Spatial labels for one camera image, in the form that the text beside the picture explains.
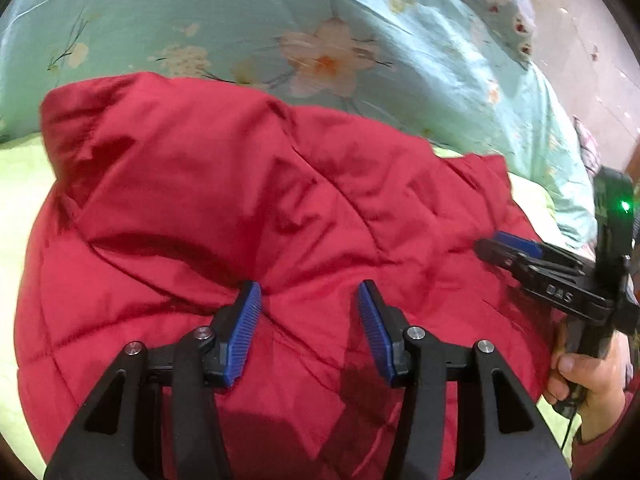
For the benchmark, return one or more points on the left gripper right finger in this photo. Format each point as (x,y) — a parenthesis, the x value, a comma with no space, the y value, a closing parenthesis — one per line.
(501,434)

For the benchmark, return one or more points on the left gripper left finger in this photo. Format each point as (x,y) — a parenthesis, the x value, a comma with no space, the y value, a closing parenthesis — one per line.
(117,432)

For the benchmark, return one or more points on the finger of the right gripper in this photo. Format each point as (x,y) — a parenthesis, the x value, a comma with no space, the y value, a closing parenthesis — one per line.
(517,263)
(519,244)

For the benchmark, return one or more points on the red quilted puffer jacket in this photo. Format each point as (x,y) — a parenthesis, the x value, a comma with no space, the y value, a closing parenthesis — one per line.
(169,193)

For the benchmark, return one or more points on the person's right hand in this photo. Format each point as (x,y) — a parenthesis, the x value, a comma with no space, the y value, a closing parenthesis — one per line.
(604,381)

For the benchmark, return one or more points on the plaid cloth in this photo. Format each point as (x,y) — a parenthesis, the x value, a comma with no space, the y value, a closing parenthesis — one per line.
(589,149)

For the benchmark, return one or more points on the teal floral duvet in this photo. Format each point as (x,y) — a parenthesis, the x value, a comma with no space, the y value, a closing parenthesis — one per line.
(425,67)

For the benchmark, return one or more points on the light green bed cover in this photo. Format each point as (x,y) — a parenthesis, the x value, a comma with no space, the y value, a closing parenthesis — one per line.
(26,179)

